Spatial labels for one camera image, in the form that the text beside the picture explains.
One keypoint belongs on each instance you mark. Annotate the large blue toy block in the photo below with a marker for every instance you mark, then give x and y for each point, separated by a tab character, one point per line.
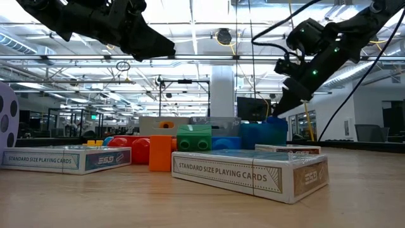
226	143

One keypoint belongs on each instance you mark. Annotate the purple foam die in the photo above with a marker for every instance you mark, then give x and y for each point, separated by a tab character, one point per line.
9	92

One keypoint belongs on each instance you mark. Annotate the brown print playing card deck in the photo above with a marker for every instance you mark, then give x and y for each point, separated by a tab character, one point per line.
221	172

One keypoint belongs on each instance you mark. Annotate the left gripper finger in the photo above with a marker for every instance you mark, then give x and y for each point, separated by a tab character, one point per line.
148	44

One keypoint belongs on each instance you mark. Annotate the white building column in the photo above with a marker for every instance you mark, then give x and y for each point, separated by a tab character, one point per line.
223	92

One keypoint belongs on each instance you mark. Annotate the teal print playing card deck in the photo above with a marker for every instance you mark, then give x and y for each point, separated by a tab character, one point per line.
41	160

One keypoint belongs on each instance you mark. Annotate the red toy block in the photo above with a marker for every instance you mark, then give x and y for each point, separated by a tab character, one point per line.
140	152

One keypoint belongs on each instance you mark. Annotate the blue studded toy brick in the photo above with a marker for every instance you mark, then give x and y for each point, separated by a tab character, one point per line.
278	120

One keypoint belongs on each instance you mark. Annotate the black monitor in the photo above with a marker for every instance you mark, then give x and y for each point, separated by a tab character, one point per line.
253	109

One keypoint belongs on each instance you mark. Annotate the black neighbouring rig frame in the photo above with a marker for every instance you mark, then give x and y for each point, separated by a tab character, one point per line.
185	81

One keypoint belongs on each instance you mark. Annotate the yellow toy block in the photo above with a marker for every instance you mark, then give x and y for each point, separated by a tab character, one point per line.
93	143

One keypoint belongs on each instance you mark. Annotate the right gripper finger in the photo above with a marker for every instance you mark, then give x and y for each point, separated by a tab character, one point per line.
284	103

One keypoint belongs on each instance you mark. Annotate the white plastic bin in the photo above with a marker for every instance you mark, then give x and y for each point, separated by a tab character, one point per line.
148	125

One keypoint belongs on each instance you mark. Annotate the orange toy block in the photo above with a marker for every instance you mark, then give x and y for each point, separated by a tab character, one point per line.
161	153

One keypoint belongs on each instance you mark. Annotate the light blue toy block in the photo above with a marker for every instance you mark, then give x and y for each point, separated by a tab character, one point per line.
107	141

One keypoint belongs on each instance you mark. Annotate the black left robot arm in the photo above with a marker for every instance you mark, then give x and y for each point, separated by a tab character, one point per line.
41	12

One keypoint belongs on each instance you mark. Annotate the black round ceiling fixture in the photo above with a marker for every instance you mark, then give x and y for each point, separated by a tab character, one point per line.
224	36

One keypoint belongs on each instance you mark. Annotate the teal plastic bin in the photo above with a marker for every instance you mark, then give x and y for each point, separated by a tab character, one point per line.
253	136

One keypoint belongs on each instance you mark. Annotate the grey plastic bin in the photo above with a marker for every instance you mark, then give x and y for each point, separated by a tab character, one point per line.
221	126

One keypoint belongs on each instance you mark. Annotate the small green toy block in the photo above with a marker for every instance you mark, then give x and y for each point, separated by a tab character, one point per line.
193	133

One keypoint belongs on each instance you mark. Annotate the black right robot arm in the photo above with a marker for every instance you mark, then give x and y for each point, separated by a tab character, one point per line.
357	28

